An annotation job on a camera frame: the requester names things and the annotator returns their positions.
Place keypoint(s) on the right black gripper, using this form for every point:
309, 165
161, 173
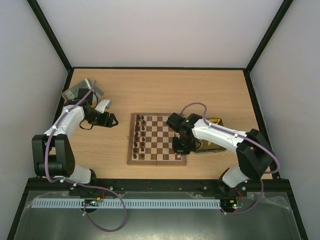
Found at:
180, 146

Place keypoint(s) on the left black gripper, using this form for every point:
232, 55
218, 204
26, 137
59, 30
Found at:
104, 122

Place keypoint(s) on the wooden chess board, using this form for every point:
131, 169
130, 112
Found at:
150, 141

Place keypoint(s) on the silver metal tin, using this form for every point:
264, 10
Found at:
78, 90

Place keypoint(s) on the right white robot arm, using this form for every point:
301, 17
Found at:
253, 153

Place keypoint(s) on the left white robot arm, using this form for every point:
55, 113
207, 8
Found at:
53, 157

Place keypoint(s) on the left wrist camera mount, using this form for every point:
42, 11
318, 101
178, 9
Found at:
103, 105

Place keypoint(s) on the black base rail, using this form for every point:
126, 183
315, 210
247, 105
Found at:
206, 188

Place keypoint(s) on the white slotted cable duct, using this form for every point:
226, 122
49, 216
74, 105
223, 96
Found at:
72, 203

